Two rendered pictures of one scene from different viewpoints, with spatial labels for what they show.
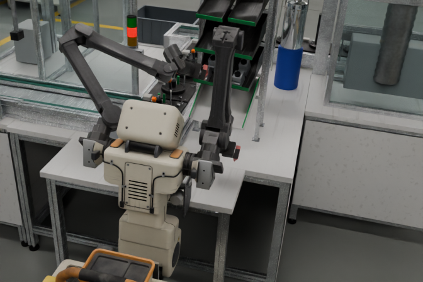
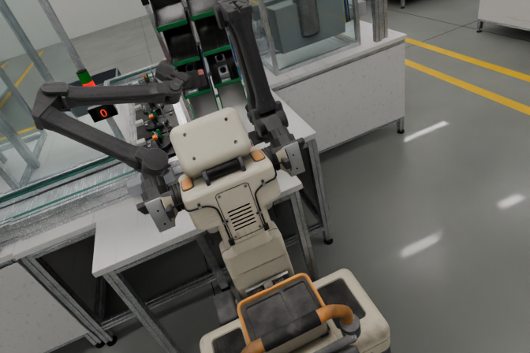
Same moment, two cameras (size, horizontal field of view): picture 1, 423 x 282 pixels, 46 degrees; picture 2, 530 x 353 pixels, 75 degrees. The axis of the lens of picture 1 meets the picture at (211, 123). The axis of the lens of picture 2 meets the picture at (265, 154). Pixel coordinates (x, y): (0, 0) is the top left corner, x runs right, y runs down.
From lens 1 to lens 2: 88 cm
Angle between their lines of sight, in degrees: 20
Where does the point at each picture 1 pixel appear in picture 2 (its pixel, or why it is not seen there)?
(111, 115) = (154, 161)
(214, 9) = (169, 17)
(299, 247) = not seen: hidden behind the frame
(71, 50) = (56, 118)
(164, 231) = (275, 239)
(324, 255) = (334, 184)
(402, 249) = (372, 149)
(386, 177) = (343, 105)
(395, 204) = (356, 120)
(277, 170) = (300, 134)
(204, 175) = (296, 159)
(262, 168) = not seen: hidden behind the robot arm
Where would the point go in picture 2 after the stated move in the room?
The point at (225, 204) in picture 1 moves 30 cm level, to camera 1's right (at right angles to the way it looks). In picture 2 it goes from (292, 183) to (344, 151)
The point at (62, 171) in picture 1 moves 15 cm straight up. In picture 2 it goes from (117, 256) to (98, 231)
